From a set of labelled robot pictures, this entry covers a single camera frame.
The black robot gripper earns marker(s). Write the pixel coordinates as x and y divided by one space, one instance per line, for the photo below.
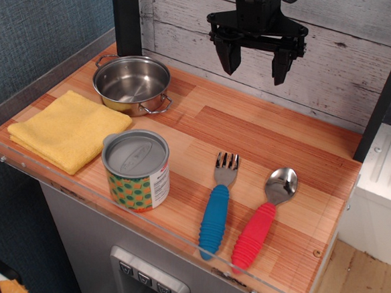
260 25

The green orange patterned tin can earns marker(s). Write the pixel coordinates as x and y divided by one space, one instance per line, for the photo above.
137 168

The small stainless steel pot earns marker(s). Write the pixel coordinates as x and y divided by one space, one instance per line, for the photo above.
134 85

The clear acrylic table guard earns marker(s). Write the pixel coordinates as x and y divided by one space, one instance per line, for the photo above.
311 123

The folded yellow cloth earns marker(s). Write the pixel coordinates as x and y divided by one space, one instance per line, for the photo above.
69 133

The white ribbed furniture panel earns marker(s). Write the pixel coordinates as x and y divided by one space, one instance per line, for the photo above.
366 221

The silver dispenser button panel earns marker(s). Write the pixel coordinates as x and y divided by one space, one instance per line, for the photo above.
134 275

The red handled metal spoon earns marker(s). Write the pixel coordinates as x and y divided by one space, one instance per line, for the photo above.
280 187

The black vertical post right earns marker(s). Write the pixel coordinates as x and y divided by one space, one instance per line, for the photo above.
374 122

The black vertical post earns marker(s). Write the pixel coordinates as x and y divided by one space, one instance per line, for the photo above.
127 26
374 122

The black vertical post left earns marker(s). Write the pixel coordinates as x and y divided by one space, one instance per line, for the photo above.
127 26

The blue handled metal fork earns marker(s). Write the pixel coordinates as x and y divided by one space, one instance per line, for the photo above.
213 224

